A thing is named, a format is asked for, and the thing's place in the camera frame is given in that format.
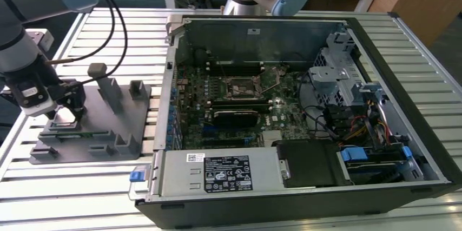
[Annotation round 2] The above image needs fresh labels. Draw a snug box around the silver disk bay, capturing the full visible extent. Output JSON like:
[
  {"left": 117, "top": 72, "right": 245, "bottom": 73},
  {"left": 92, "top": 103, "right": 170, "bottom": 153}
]
[{"left": 336, "top": 133, "right": 433, "bottom": 187}]

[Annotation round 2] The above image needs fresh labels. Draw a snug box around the black PC case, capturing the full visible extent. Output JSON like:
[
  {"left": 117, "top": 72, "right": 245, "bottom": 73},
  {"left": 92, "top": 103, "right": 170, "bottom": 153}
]
[{"left": 128, "top": 13, "right": 457, "bottom": 229}]

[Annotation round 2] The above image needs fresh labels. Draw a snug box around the thick dark grey cable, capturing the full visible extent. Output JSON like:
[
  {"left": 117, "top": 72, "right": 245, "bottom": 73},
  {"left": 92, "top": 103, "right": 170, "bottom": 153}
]
[{"left": 301, "top": 103, "right": 341, "bottom": 141}]

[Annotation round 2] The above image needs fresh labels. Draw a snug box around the yellow orange wire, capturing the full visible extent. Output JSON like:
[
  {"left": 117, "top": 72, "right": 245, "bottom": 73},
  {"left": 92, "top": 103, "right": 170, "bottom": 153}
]
[{"left": 341, "top": 122, "right": 385, "bottom": 140}]

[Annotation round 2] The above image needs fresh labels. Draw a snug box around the silver power supply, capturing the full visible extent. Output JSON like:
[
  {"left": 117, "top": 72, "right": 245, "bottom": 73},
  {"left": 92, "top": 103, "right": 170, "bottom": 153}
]
[{"left": 145, "top": 148, "right": 287, "bottom": 197}]

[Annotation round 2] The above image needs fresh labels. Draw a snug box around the CPU socket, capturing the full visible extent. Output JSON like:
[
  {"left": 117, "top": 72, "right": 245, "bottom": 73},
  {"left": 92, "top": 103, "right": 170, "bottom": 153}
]
[{"left": 224, "top": 76, "right": 263, "bottom": 101}]

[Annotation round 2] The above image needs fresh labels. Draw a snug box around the black camera cable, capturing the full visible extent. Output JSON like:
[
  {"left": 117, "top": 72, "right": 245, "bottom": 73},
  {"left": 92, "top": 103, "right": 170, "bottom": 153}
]
[{"left": 60, "top": 0, "right": 129, "bottom": 88}]

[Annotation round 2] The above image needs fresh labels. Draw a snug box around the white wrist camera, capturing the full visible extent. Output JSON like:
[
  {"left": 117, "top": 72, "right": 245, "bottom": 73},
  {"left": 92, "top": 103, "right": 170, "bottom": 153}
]
[{"left": 17, "top": 79, "right": 58, "bottom": 117}]

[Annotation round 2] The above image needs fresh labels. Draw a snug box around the blue case latch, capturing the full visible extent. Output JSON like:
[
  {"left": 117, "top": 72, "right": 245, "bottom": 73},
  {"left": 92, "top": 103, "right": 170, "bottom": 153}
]
[{"left": 128, "top": 170, "right": 145, "bottom": 184}]

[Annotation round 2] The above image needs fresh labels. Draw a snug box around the grey parts rack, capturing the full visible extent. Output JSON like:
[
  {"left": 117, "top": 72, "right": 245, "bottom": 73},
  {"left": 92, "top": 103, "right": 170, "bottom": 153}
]
[{"left": 29, "top": 63, "right": 152, "bottom": 164}]

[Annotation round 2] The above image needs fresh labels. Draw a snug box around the silver CPU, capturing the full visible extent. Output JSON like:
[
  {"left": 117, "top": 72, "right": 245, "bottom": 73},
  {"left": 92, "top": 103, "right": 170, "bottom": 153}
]
[{"left": 52, "top": 108, "right": 78, "bottom": 127}]

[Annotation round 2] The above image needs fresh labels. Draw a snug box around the black plastic shroud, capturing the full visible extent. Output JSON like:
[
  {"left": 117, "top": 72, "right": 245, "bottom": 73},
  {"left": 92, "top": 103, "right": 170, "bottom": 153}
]
[{"left": 271, "top": 138, "right": 353, "bottom": 189}]

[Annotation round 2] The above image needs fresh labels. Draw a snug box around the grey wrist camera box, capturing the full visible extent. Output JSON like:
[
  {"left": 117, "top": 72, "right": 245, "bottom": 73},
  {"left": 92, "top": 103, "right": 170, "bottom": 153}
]
[{"left": 23, "top": 29, "right": 54, "bottom": 52}]

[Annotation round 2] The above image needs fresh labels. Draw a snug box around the silver chipset heatsink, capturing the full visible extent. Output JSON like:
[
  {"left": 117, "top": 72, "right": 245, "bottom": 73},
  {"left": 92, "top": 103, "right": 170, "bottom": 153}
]
[{"left": 261, "top": 130, "right": 283, "bottom": 143}]

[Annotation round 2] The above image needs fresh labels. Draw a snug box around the black cable brass connector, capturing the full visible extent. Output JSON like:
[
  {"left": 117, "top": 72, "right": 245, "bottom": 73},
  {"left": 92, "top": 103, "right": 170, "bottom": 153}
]
[{"left": 46, "top": 0, "right": 117, "bottom": 64}]

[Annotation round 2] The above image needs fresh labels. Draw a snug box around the silver metal drive cage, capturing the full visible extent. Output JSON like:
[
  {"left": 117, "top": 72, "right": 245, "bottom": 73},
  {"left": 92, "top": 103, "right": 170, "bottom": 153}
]
[{"left": 307, "top": 32, "right": 367, "bottom": 107}]

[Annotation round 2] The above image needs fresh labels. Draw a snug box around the blue disk carrier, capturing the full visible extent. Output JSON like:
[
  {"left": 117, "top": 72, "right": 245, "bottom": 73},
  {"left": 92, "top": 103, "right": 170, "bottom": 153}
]
[{"left": 340, "top": 147, "right": 368, "bottom": 164}]

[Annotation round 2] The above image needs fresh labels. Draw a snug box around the grey plastic bracket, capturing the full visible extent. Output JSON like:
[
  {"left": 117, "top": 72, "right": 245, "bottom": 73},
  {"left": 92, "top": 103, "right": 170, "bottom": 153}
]
[{"left": 351, "top": 81, "right": 384, "bottom": 107}]

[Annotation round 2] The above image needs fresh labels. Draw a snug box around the green motherboard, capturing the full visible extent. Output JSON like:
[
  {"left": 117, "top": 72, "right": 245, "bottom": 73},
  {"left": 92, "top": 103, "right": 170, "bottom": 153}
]
[{"left": 174, "top": 62, "right": 327, "bottom": 151}]

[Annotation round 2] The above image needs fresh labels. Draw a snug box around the red wire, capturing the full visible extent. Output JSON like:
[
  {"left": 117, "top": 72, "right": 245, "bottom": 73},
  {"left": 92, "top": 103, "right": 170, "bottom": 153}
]
[{"left": 352, "top": 116, "right": 392, "bottom": 141}]

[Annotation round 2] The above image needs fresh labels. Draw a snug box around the black graphics card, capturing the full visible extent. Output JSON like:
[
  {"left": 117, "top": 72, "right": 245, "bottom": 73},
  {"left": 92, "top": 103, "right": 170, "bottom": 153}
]
[{"left": 210, "top": 109, "right": 260, "bottom": 129}]

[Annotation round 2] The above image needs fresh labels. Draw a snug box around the wire locking lever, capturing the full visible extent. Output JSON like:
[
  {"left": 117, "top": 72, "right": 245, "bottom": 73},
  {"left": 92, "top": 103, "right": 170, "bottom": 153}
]
[{"left": 260, "top": 80, "right": 283, "bottom": 94}]

